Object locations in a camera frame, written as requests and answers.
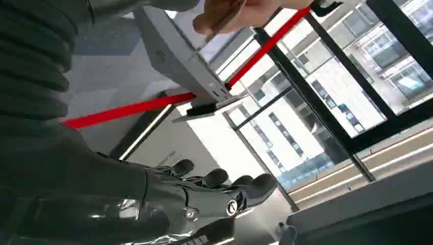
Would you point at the person's hand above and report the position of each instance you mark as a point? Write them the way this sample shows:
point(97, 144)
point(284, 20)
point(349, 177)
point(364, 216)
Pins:
point(260, 13)

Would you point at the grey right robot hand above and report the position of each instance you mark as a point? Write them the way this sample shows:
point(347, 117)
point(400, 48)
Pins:
point(84, 196)

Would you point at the black pillar with silver strip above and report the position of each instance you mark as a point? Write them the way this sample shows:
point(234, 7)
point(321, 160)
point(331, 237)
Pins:
point(142, 135)

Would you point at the grey laptop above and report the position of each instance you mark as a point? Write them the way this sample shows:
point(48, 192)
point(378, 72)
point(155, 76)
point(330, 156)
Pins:
point(176, 57)

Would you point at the red barrier belt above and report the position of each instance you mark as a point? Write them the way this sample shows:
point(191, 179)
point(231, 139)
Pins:
point(128, 109)

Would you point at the ribbed grey right arm sleeve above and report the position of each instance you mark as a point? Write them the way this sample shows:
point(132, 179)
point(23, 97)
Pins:
point(34, 61)

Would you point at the black barrier post head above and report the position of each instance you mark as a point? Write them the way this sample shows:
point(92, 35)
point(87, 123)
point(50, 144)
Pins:
point(324, 6)

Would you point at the black window frame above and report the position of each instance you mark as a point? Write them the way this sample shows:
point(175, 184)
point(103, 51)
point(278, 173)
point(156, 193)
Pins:
point(338, 128)

